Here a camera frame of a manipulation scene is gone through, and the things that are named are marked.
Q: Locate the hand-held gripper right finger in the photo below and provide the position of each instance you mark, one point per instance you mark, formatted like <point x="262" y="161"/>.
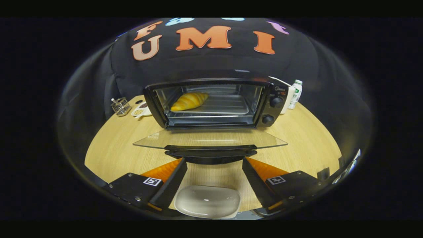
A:
<point x="257" y="185"/>

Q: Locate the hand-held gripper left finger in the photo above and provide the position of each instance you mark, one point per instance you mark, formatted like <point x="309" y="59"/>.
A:
<point x="172" y="186"/>

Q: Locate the black toaster oven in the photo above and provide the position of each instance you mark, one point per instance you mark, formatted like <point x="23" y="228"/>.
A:
<point x="276" y="110"/>

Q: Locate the yellow croissant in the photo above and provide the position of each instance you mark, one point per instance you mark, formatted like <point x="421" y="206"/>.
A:
<point x="188" y="101"/>

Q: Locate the white plate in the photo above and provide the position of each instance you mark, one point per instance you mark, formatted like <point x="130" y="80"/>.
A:
<point x="206" y="201"/>

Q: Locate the small dark block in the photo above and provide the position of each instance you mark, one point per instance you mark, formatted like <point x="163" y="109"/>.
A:
<point x="323" y="174"/>

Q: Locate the small white snack dish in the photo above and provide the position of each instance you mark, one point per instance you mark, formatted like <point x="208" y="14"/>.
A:
<point x="140" y="111"/>

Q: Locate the white box with dark label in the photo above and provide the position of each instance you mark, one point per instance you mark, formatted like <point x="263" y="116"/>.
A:
<point x="290" y="96"/>

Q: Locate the small white bottle green label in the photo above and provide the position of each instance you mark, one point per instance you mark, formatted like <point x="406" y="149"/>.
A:
<point x="295" y="96"/>

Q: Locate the silver metal frame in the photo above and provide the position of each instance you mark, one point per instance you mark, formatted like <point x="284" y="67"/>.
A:
<point x="348" y="167"/>

